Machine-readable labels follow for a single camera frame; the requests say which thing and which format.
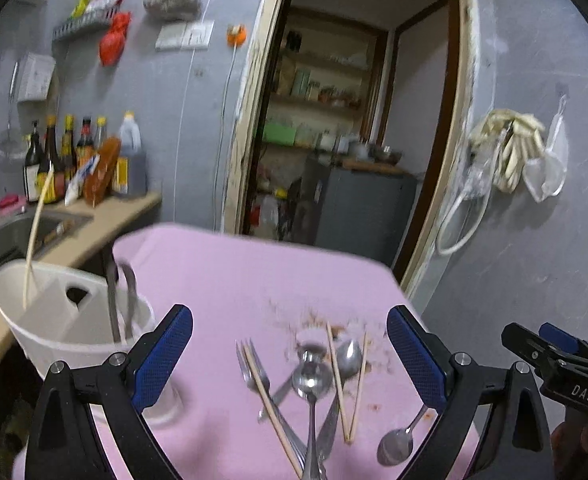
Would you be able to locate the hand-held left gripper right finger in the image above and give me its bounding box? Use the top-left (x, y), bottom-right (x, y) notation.
top-left (386, 305), bottom-right (554, 480)

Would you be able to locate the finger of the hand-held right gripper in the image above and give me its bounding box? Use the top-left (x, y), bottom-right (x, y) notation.
top-left (538, 323), bottom-right (588, 362)
top-left (502, 323), bottom-right (557, 368)

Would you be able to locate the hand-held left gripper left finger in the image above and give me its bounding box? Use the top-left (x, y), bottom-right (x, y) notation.
top-left (26, 304), bottom-right (195, 480)

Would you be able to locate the wooden chopstick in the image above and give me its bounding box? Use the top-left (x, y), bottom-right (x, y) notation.
top-left (325, 321), bottom-right (349, 444)
top-left (23, 169), bottom-right (56, 310)
top-left (349, 331), bottom-right (369, 442)
top-left (242, 346), bottom-right (303, 480)

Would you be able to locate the metal fork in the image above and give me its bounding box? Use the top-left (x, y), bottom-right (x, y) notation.
top-left (235, 338), bottom-right (307, 468)

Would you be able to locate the white plastic utensil holder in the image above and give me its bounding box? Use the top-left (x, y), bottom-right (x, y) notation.
top-left (0, 261), bottom-right (182, 423)

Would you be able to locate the person's right hand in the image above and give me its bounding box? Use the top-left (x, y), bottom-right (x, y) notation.
top-left (550, 422), bottom-right (587, 476)

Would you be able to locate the dark metal utensil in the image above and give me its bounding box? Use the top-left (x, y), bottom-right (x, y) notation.
top-left (106, 259), bottom-right (139, 346)

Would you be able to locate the pink flower-print tablecloth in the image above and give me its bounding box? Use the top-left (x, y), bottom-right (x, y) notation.
top-left (11, 223), bottom-right (479, 480)

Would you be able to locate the grey cabinet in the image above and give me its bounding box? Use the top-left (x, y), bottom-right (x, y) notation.
top-left (294, 152), bottom-right (419, 263)

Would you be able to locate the clear plastic bag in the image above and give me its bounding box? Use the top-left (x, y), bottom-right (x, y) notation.
top-left (524, 95), bottom-right (569, 203)

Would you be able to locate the white and blue packet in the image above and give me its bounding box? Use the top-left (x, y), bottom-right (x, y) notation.
top-left (64, 155), bottom-right (100, 206)

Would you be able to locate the steel kitchen sink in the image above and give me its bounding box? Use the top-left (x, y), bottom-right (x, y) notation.
top-left (0, 212), bottom-right (92, 301)

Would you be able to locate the brown sauce pouch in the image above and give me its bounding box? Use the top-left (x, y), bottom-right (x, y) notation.
top-left (83, 136), bottom-right (122, 207)

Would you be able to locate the metal bowl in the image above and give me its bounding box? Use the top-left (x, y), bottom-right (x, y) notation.
top-left (369, 145), bottom-right (403, 165)

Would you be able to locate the green box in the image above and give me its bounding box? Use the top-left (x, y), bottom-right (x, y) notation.
top-left (264, 122), bottom-right (297, 145)

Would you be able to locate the hanging metal skimmer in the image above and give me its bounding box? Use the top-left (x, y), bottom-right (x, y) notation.
top-left (0, 62), bottom-right (27, 161)

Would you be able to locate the wooden pantry shelf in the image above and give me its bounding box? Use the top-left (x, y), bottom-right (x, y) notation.
top-left (254, 7), bottom-right (389, 151)

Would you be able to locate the red plastic bag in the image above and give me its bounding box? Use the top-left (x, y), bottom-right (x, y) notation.
top-left (99, 11), bottom-right (132, 67)

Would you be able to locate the white hose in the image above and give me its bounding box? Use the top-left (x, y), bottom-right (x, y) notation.
top-left (435, 192), bottom-right (489, 256)

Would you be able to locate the thin white cable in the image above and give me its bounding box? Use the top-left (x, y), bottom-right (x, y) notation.
top-left (213, 42), bottom-right (239, 233)

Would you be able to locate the wooden door frame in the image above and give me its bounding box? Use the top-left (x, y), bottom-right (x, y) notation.
top-left (222, 0), bottom-right (474, 301)

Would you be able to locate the white wall switch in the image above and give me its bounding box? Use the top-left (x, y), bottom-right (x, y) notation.
top-left (155, 24), bottom-right (187, 52)

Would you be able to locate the white wall socket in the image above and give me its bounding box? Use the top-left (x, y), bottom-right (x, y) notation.
top-left (183, 21), bottom-right (215, 50)

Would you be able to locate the metal wall rack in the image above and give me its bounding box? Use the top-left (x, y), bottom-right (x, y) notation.
top-left (51, 2), bottom-right (125, 43)

